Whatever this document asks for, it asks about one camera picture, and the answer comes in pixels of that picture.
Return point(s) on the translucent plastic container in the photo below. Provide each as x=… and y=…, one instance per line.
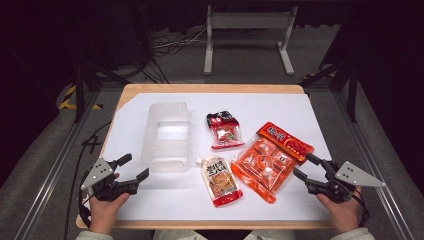
x=166, y=110

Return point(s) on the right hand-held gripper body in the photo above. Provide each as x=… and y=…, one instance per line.
x=353, y=176

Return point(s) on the black tripod stand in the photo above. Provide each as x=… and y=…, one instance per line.
x=79, y=93
x=351, y=96

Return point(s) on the beige red spout pouch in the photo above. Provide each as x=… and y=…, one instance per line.
x=220, y=181

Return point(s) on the large orange seasoning packet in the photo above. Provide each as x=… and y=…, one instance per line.
x=266, y=163

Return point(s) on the yellow black hazard tape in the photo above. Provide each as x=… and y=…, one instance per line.
x=66, y=96

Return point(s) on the person's right hand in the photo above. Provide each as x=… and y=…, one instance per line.
x=346, y=213

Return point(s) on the small red black packet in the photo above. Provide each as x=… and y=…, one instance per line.
x=225, y=133

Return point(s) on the white metal stand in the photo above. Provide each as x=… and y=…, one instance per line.
x=250, y=20

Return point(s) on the dark cabinet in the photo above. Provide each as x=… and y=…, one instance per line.
x=126, y=36

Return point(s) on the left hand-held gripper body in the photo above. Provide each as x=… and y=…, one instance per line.
x=100, y=173

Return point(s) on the white table mat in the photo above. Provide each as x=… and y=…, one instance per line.
x=266, y=106

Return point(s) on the person's left hand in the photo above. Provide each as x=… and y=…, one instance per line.
x=106, y=213

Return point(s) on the aluminium floor rail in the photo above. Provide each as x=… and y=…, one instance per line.
x=373, y=160
x=56, y=166

